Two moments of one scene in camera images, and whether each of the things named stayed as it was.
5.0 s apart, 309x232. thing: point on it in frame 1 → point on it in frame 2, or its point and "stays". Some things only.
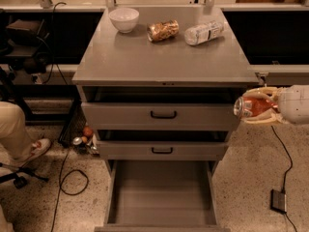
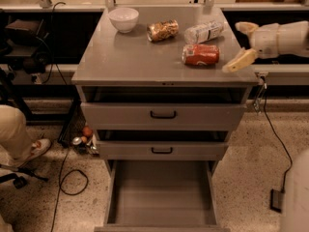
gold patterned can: x=158 y=31 stays
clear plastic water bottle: x=202 y=33 stays
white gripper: x=294 y=104 → x=265 y=42
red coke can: x=246 y=105 → x=201 y=54
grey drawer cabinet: x=159 y=87 stays
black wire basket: x=73 y=125 stays
